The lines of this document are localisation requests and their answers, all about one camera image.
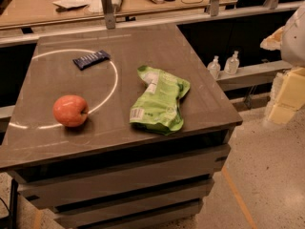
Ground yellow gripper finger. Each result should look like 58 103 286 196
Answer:
267 68 305 125
260 28 283 51

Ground dark blue snack bar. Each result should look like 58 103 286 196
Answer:
72 51 111 71

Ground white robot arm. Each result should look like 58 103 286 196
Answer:
260 4 305 125

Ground red apple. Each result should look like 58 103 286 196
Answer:
52 95 89 127

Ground clear sanitizer bottle right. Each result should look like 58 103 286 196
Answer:
224 51 239 74

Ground clear sanitizer bottle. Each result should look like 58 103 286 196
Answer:
207 55 221 79
224 51 239 74

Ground clear sanitizer bottle left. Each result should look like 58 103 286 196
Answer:
207 55 221 79

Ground green snack bag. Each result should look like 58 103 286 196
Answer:
130 65 191 135

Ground white paper sheets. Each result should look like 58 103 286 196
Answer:
53 0 102 13

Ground grey drawer cabinet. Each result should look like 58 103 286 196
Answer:
6 129 236 229

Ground wooden background desk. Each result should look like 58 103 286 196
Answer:
0 0 237 31

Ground grey metal post left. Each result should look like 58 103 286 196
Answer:
101 0 115 30

